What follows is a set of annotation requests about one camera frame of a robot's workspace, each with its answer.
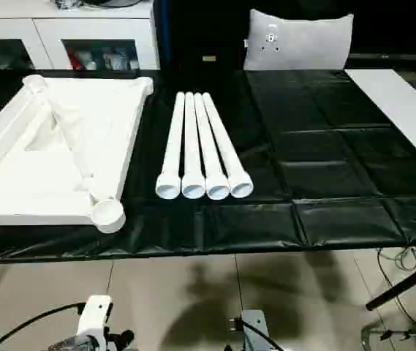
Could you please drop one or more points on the white plastic table top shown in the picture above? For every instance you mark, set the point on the white plastic table top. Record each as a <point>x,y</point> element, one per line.
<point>54,161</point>

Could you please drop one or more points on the white plastic table leg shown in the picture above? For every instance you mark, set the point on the white plastic table leg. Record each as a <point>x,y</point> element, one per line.
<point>209,153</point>
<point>171,146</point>
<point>228,153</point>
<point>192,146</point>

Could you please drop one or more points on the black work mat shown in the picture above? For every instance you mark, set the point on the black work mat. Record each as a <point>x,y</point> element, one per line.
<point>324,146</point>

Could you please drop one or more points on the black metal bar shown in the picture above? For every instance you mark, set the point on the black metal bar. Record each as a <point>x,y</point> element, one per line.
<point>405,284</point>

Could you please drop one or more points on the small yellow tag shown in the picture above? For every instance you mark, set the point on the small yellow tag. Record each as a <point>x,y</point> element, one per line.
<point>209,59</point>

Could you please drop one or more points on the white cabinet with glass doors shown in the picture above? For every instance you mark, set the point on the white cabinet with glass doors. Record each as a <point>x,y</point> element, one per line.
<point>91,25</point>

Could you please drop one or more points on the grey black bag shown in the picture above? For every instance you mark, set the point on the grey black bag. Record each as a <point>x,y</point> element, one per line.
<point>91,3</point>

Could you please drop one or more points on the grey pillow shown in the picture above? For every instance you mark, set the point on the grey pillow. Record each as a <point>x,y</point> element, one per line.
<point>299,44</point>

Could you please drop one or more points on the white flat board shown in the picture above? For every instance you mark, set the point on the white flat board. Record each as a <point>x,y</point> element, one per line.
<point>405,110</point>

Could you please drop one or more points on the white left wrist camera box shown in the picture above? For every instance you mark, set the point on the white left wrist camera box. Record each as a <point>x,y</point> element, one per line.
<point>96,314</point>

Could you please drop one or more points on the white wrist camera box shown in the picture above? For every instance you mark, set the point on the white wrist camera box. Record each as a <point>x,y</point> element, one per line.
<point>253,325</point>
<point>96,314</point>

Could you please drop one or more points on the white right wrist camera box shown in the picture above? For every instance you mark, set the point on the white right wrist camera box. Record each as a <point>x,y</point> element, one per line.
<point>253,325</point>

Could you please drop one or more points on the chrome metal frame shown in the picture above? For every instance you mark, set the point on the chrome metal frame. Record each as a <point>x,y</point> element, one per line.
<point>394,338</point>

